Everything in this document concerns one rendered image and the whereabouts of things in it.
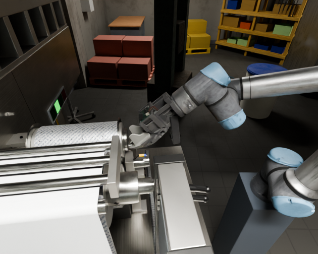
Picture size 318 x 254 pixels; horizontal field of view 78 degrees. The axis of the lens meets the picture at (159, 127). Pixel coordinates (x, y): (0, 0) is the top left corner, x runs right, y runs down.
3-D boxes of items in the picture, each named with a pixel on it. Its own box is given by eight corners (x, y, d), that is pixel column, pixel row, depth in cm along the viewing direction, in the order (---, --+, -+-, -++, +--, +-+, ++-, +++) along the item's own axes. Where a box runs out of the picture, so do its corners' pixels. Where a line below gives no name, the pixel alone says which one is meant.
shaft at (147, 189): (168, 194, 40) (169, 185, 38) (139, 197, 39) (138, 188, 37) (166, 182, 42) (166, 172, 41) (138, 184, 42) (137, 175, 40)
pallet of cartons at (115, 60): (100, 69, 452) (94, 35, 407) (155, 69, 450) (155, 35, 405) (88, 86, 379) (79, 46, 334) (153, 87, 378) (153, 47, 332)
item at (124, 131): (127, 127, 68) (129, 148, 68) (121, 127, 67) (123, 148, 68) (126, 129, 60) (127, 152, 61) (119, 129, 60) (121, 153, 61)
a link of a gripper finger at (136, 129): (120, 131, 65) (140, 116, 62) (133, 140, 68) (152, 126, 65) (119, 137, 63) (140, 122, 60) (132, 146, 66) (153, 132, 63)
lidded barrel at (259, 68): (266, 103, 330) (281, 63, 289) (278, 121, 286) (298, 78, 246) (232, 101, 334) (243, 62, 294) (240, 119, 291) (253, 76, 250)
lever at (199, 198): (207, 203, 38) (210, 199, 37) (183, 202, 37) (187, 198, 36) (205, 197, 39) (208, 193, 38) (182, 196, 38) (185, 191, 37)
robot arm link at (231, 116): (246, 105, 62) (227, 78, 59) (249, 125, 54) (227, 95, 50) (224, 116, 67) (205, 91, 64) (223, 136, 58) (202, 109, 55)
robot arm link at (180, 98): (194, 98, 61) (201, 112, 54) (182, 106, 62) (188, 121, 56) (179, 81, 57) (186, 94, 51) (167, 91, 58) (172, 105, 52)
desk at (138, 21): (146, 45, 616) (145, 15, 567) (142, 60, 500) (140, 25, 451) (122, 45, 618) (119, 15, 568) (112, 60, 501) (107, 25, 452)
